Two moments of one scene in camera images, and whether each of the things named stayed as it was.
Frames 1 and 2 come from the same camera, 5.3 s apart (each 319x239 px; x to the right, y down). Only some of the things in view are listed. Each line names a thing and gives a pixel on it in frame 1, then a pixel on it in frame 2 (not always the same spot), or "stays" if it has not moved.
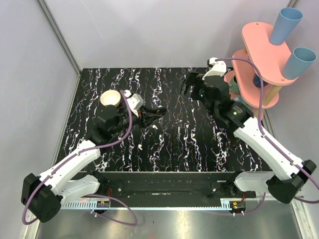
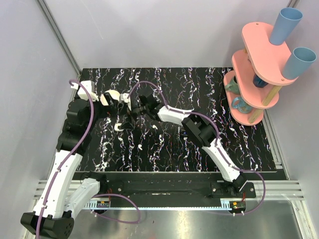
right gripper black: [195, 79] -> [127, 125]
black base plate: [172, 185] stays
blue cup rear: [285, 24] stays
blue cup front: [298, 62] stays
